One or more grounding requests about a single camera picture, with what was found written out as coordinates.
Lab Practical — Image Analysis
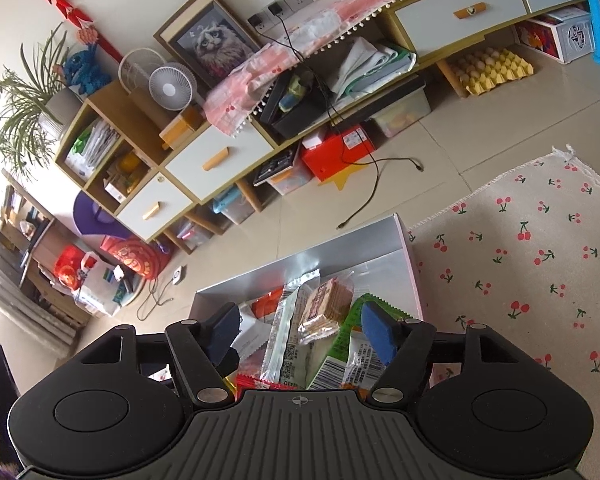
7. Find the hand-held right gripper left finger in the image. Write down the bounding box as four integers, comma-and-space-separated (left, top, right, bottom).
77, 302, 243, 407

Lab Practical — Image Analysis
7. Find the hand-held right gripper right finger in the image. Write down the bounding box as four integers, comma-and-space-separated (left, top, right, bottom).
361, 300, 528, 405

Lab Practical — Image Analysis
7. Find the green snack packet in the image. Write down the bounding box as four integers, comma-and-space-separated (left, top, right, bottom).
307, 294, 406, 391

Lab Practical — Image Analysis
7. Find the brown wafer packet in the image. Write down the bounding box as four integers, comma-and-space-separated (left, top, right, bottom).
299, 276, 354, 347

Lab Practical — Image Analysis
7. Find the pink cardboard box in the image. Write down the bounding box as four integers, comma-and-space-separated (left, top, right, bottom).
189, 212, 425, 361

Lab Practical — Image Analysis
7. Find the small clear storage bin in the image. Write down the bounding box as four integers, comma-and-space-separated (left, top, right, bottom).
177, 222, 213, 251

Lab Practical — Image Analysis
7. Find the red printed bag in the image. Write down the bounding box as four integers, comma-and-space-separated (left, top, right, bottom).
100, 235, 171, 281

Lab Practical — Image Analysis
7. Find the clear bin blue lid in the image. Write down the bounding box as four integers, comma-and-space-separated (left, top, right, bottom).
212, 185, 256, 226

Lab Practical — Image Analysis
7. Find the white shopping bag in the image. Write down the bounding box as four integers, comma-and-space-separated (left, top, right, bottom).
75, 252, 141, 317

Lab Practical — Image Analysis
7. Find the yellow star sticker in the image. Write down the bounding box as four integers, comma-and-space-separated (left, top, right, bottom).
317, 162, 362, 194

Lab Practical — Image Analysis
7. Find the clear bin black lid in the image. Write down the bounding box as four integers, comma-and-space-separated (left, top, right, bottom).
252, 147, 313, 197

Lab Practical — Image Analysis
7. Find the red gift bag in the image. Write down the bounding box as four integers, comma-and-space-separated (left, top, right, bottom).
54, 246, 88, 291

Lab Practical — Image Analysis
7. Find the cherry print tablecloth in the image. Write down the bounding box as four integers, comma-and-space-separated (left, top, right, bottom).
407, 145, 600, 461

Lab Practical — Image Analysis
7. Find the purple round object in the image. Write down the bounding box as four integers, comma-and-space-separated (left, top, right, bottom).
72, 192, 131, 241

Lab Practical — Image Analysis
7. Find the small white box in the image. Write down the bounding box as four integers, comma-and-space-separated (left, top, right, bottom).
104, 175, 128, 203

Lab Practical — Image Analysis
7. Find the red box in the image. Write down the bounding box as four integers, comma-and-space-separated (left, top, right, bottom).
300, 125, 377, 183

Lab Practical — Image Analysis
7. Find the orange fruit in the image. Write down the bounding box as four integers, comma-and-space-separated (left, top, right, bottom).
117, 152, 141, 176

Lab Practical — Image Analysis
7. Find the wooden bookshelf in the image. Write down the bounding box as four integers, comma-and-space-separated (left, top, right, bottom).
0, 170, 91, 328

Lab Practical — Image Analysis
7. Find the yellow wooden box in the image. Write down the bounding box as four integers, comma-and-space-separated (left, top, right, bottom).
159, 106, 206, 151

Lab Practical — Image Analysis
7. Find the large clear storage bin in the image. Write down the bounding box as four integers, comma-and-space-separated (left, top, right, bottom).
367, 77, 431, 138

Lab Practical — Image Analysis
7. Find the stack of booklets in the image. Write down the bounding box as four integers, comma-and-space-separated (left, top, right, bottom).
65, 120, 121, 179

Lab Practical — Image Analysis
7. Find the black storage box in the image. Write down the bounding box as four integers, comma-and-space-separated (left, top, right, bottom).
259, 71, 333, 140

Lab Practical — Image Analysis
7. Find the pink cherry cloth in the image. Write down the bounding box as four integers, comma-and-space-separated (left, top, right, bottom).
202, 0, 458, 138

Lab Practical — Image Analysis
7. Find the white desk fan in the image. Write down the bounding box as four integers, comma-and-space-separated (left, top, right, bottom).
148, 62, 199, 111

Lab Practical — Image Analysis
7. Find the wooden cabinet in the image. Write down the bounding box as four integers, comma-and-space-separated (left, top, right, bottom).
55, 0, 600, 256

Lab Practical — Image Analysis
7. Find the stack of papers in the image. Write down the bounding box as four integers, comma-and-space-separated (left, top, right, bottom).
332, 37, 418, 98

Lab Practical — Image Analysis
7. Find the potted plant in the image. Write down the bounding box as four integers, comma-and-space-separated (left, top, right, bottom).
0, 22, 86, 176

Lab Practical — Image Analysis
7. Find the white fan guard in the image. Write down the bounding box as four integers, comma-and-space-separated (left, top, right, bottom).
118, 48, 166, 93

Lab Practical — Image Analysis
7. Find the yellow egg tray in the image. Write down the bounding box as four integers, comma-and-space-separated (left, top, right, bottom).
440, 47, 535, 98

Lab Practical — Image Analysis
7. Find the framed cat picture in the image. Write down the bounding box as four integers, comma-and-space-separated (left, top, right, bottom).
153, 0, 263, 92

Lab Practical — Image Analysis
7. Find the blue plush toy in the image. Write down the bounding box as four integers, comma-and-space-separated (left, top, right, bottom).
62, 42, 112, 96

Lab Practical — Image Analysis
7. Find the white printed crate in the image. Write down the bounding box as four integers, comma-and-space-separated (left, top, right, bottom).
514, 5, 596, 65

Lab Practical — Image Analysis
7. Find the red hanging decoration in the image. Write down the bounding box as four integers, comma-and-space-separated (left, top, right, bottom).
12, 0, 124, 62

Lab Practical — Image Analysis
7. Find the black floor cable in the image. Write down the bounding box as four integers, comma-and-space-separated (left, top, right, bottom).
136, 274, 182, 322

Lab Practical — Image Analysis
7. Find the black hanging cable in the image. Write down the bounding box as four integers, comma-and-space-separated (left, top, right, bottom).
270, 10, 424, 231

